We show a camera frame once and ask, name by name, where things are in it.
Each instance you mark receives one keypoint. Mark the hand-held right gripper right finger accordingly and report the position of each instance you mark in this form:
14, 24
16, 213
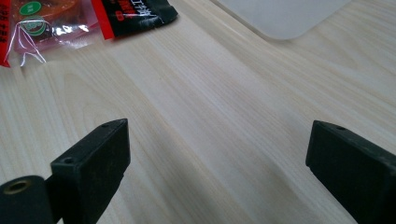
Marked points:
351, 174

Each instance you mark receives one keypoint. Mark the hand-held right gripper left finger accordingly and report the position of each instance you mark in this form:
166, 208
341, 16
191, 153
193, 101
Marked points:
93, 161

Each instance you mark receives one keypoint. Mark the black red snack packet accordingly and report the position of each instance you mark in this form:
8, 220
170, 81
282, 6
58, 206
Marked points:
134, 15

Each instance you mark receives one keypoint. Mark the orange white snack packet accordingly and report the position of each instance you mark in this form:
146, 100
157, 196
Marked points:
46, 12

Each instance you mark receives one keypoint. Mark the translucent plastic container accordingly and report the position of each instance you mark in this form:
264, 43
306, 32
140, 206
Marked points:
280, 15

